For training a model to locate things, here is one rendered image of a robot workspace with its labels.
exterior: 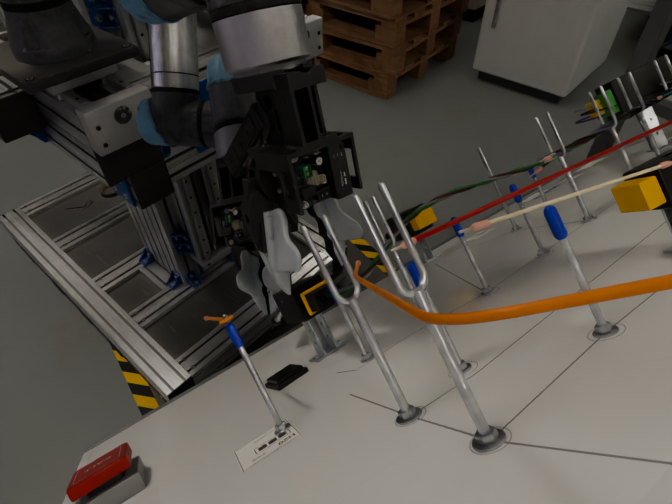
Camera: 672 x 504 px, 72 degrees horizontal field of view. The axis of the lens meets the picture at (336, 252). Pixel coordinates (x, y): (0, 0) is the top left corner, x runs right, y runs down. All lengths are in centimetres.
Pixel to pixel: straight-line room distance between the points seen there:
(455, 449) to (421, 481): 3
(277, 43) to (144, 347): 138
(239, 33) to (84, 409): 166
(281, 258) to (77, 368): 163
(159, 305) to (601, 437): 162
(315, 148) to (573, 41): 304
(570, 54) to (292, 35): 306
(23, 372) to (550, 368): 197
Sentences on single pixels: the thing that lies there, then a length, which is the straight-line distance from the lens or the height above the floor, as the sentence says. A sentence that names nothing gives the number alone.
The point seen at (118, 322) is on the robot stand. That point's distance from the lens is 177.
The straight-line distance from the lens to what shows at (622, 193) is 39.
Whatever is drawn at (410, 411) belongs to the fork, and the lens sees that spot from 31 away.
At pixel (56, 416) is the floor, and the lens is 195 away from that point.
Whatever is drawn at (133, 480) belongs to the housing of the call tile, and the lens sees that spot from 47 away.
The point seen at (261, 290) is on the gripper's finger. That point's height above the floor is 103.
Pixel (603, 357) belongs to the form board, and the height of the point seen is 130.
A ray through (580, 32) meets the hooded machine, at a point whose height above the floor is 47.
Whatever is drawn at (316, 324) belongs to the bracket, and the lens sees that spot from 56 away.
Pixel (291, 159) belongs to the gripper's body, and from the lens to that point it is 38.
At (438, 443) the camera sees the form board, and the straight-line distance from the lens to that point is 28.
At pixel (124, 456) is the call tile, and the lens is 47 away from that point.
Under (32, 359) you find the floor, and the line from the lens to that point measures 213.
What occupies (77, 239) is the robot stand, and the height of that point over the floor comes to 23.
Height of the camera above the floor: 152
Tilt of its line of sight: 46 degrees down
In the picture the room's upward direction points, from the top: 1 degrees counter-clockwise
